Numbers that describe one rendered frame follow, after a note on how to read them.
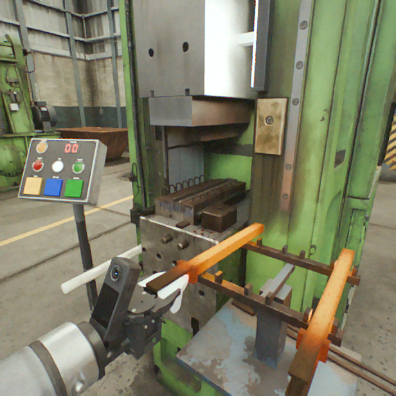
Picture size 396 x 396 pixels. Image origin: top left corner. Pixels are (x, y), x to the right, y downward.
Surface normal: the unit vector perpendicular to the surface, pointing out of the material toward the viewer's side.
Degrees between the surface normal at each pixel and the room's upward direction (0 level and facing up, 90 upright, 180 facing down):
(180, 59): 90
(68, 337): 13
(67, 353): 38
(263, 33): 90
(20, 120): 79
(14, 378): 20
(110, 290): 60
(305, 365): 0
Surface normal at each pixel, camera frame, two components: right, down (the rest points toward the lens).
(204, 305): -0.59, 0.26
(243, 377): 0.00, -0.95
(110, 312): -0.54, -0.25
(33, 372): 0.37, -0.76
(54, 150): -0.17, -0.20
